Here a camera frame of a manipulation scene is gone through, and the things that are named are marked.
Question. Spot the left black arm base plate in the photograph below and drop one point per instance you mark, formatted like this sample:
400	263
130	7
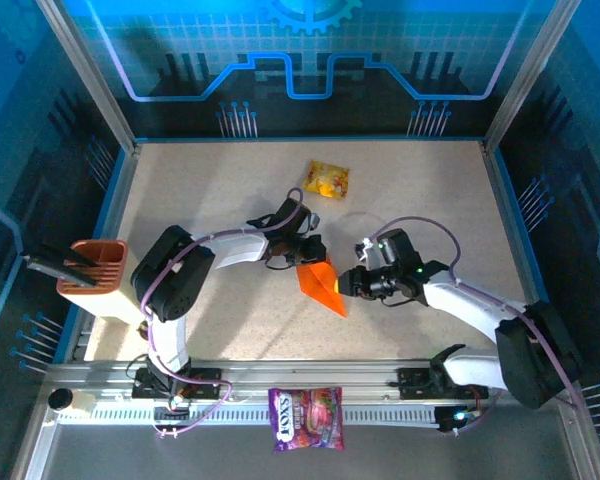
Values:
207	385

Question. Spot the black right controller board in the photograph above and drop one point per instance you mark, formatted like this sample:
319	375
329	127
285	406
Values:
450	419

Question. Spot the yellow snack packet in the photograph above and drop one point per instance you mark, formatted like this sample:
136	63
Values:
325	180

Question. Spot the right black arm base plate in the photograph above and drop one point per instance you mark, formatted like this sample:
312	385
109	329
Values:
410	385

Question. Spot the aluminium front rail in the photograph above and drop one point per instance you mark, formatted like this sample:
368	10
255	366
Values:
305	372

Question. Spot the black thin stick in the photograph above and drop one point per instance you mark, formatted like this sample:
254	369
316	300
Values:
75	257

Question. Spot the small white block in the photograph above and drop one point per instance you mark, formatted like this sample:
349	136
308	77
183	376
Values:
84	403

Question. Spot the black round knob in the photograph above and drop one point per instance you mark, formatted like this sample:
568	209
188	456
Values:
61	400

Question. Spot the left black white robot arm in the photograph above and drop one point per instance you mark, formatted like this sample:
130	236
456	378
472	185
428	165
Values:
170	280

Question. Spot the small dark snack packet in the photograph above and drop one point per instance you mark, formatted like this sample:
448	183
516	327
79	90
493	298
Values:
144	331

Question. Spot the orange-topped cream utensil holder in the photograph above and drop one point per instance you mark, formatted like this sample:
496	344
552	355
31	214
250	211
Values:
100	305

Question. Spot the orange square paper sheet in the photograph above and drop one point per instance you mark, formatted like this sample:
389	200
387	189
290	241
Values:
320	285

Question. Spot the purple Fox's candy bag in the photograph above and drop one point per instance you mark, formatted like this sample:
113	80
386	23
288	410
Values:
305	417

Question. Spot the black flat utensil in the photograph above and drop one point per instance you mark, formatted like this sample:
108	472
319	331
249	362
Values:
50	267

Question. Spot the aluminium frame post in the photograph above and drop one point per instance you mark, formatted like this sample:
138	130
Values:
529	75
90	75

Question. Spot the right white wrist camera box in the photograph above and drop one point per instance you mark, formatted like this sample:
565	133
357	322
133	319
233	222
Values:
367	252

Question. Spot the aluminium table side rail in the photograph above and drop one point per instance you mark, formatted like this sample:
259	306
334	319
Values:
504	200
121	190

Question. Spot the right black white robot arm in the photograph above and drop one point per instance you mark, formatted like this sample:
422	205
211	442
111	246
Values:
535	355

